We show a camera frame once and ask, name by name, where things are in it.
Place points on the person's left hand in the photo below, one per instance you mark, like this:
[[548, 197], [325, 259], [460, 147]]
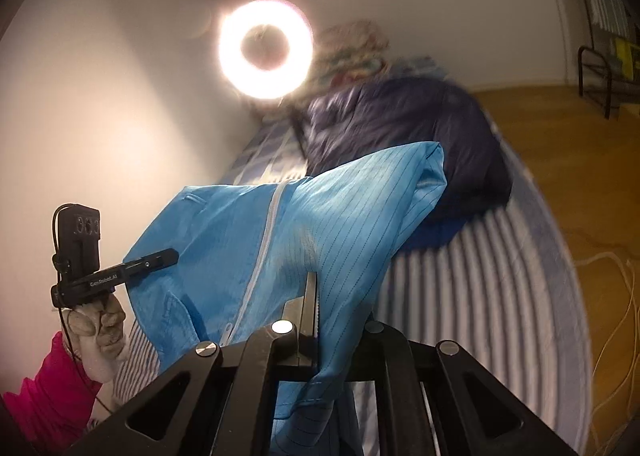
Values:
[[102, 336]]

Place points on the navy puffer jacket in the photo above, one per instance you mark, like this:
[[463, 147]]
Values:
[[425, 116]]

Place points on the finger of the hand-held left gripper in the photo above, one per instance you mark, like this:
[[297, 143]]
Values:
[[150, 262]]

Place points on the yellow box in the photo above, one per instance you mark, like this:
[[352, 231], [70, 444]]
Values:
[[622, 50]]

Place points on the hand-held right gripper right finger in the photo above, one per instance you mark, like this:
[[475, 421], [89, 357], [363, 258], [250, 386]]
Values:
[[395, 366]]

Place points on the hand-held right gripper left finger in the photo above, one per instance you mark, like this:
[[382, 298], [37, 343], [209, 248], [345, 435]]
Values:
[[311, 306]]

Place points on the person's left forearm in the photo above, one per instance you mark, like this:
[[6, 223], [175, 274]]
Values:
[[45, 396]]

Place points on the black metal rack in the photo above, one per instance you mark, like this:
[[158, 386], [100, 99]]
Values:
[[600, 86]]

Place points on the grey white striped bed sheet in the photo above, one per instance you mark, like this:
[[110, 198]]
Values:
[[475, 286]]

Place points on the blue pinstriped work coat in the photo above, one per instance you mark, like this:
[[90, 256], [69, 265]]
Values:
[[340, 216]]

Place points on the floral quilt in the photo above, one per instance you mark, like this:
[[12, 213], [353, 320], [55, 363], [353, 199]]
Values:
[[355, 51]]

